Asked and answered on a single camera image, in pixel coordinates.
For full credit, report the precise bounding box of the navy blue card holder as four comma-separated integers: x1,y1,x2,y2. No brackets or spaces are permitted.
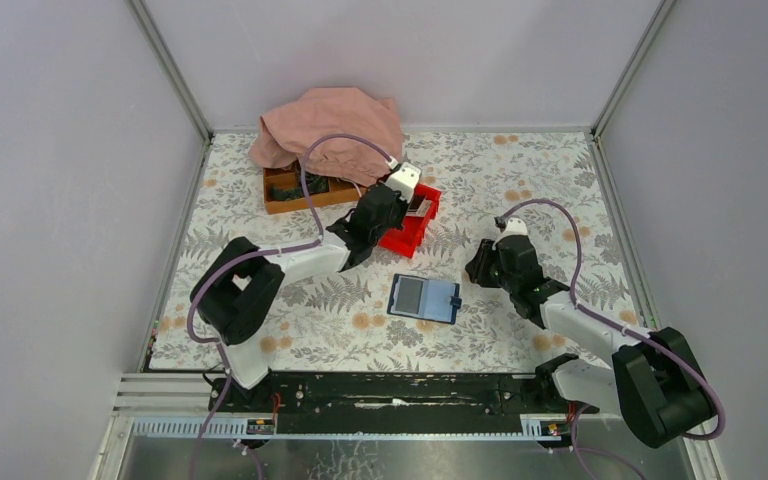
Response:
387,274,463,325

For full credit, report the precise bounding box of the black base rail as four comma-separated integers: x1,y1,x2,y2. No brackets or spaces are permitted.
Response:
208,371,581,438

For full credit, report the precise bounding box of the wooden tray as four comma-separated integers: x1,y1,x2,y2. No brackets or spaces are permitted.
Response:
262,162,366,215

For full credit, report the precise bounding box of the pink cloth garment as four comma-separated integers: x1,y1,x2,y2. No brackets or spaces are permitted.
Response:
249,87,403,186

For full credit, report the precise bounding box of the black card stack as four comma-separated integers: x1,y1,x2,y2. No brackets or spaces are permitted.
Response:
406,196,433,218

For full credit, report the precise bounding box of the red plastic bin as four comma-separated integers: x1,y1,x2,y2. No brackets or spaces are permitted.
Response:
378,184,442,258

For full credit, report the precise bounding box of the grey card in holder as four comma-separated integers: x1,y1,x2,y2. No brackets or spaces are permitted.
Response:
394,276,426,314

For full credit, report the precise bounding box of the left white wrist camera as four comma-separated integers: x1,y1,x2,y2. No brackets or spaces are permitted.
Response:
384,162,422,203

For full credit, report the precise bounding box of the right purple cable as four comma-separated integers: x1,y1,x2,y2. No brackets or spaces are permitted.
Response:
495,198,728,480

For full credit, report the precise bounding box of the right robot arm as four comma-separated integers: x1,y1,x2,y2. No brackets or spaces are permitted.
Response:
465,235,719,448

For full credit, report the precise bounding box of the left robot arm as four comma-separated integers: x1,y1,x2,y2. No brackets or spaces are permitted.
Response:
188,184,414,411

